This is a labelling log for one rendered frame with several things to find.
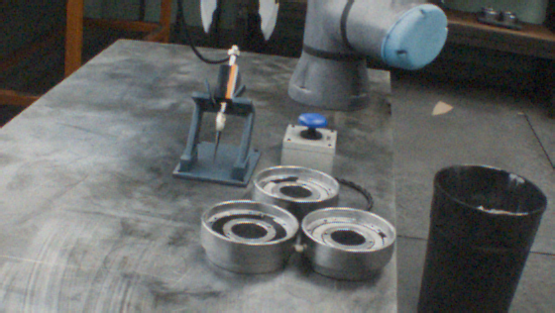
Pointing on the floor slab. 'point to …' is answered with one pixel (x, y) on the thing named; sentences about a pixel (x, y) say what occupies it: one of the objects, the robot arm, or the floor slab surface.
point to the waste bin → (478, 239)
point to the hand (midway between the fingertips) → (236, 30)
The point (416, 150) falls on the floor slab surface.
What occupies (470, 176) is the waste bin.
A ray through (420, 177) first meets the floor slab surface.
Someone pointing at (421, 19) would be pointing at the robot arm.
